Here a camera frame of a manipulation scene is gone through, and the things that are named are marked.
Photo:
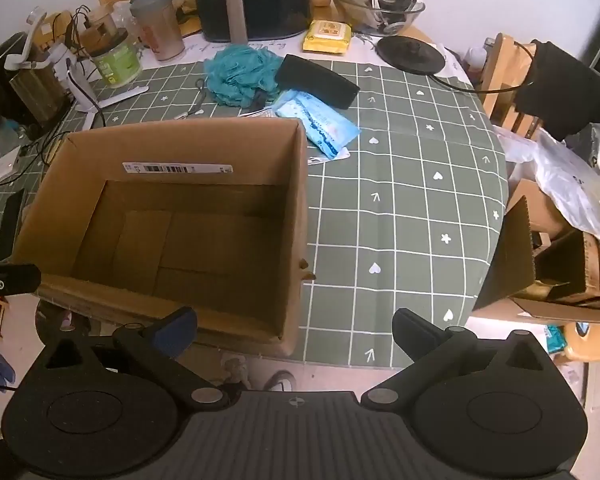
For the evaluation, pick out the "black appliance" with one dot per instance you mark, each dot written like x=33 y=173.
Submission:
x=0 y=75

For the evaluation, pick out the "white mini tripod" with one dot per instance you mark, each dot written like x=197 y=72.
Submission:
x=55 y=132

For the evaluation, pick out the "clear plastic bag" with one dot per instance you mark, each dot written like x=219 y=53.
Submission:
x=570 y=180

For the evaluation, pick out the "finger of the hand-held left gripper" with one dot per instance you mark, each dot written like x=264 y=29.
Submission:
x=10 y=279

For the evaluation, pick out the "white power adapter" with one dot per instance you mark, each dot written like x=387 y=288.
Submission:
x=2 y=167

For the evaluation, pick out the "grey lid shaker bottle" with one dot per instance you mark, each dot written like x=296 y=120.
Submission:
x=157 y=30

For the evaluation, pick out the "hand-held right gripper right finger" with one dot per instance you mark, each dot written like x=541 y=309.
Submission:
x=412 y=332

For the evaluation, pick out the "wooden stool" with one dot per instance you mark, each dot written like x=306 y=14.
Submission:
x=592 y=342

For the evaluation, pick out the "small open cardboard carton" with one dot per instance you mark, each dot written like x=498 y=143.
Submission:
x=515 y=270

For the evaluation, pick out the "black flat device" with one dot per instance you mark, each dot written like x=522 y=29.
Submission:
x=11 y=225

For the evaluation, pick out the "white tripod stand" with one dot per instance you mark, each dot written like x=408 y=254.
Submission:
x=82 y=92

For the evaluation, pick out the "green label jar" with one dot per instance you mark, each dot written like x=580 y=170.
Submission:
x=117 y=62

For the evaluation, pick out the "white small bottle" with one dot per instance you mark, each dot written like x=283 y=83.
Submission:
x=472 y=60

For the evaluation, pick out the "teal mesh bath sponge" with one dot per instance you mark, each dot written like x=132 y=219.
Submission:
x=235 y=72

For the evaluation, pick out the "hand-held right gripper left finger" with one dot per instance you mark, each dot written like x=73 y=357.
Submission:
x=177 y=332

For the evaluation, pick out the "large brown cardboard box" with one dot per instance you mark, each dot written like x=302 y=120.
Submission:
x=291 y=220

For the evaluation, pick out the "green checked tablecloth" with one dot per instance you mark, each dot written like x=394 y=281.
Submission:
x=405 y=185

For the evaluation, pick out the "blue wet wipes packet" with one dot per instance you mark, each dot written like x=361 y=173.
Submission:
x=320 y=122

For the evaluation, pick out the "black round kettle base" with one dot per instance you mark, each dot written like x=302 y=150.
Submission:
x=410 y=52

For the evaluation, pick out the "glass bowl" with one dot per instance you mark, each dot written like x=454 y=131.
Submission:
x=375 y=15

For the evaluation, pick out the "yellow wet wipes pack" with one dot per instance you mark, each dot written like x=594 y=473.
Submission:
x=327 y=35

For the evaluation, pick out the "wooden chair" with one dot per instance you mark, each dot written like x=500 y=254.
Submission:
x=500 y=75

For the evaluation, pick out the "black cloth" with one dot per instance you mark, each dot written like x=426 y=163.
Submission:
x=560 y=90

